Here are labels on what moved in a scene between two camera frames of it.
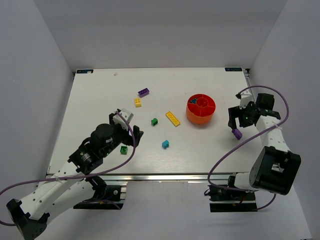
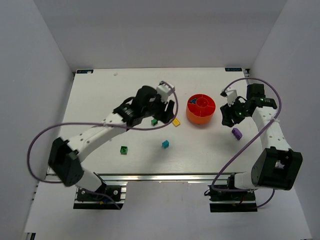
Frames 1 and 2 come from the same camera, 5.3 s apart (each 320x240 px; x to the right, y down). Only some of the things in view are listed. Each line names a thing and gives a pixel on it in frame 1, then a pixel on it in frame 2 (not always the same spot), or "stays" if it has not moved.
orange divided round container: x=200 y=108 stays
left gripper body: x=125 y=133 → x=162 y=110
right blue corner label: x=233 y=69 stays
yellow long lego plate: x=172 y=119 stays
